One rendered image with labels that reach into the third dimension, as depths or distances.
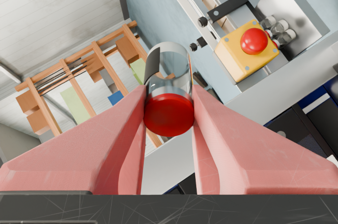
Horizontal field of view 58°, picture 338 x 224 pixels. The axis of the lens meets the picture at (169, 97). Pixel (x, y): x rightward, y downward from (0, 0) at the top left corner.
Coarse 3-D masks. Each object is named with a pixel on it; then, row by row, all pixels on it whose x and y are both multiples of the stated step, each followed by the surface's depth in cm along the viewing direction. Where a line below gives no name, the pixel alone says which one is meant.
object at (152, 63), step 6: (156, 48) 14; (150, 54) 14; (156, 54) 14; (150, 60) 14; (156, 60) 13; (150, 66) 13; (156, 66) 13; (150, 72) 13; (156, 72) 13; (144, 78) 13; (144, 84) 13
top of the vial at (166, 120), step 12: (156, 96) 11; (168, 96) 11; (180, 96) 11; (144, 108) 12; (156, 108) 11; (168, 108) 12; (180, 108) 11; (192, 108) 12; (144, 120) 12; (156, 120) 12; (168, 120) 12; (180, 120) 12; (192, 120) 12; (156, 132) 12; (168, 132) 12; (180, 132) 12
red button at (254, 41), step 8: (248, 32) 46; (256, 32) 46; (264, 32) 46; (240, 40) 47; (248, 40) 46; (256, 40) 46; (264, 40) 46; (248, 48) 46; (256, 48) 46; (264, 48) 46
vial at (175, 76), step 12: (168, 48) 14; (180, 48) 14; (168, 60) 13; (180, 60) 13; (168, 72) 12; (180, 72) 13; (156, 84) 12; (168, 84) 12; (180, 84) 12; (192, 84) 13
